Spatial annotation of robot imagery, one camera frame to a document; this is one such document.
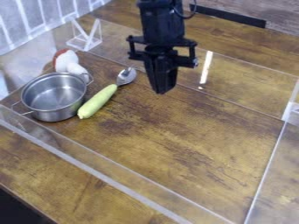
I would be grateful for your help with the green handled metal spoon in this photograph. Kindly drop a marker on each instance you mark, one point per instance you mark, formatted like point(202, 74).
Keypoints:
point(100, 98)

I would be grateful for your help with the black strip on table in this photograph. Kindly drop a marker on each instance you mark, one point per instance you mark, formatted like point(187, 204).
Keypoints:
point(246, 20)

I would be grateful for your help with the clear acrylic stand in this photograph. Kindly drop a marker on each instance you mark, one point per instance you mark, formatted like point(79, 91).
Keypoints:
point(86, 40)

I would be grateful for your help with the clear acrylic barrier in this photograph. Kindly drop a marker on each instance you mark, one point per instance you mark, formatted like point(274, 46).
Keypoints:
point(275, 204)
point(152, 194)

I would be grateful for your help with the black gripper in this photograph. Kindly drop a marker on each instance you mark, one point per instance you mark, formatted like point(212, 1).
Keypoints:
point(146, 51)

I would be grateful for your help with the stainless steel pot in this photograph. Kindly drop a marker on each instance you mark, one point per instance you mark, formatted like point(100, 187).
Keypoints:
point(54, 96)

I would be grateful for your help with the red and white toy mushroom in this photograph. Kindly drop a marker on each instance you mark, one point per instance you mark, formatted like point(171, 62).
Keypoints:
point(67, 63)

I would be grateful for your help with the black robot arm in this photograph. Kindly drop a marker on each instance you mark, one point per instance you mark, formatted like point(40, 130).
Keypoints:
point(163, 26)

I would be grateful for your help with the clear acrylic front barrier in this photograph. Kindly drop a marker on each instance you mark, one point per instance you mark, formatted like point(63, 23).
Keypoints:
point(152, 194)

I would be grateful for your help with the clear acrylic right barrier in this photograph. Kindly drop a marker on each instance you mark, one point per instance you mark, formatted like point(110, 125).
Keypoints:
point(275, 204)

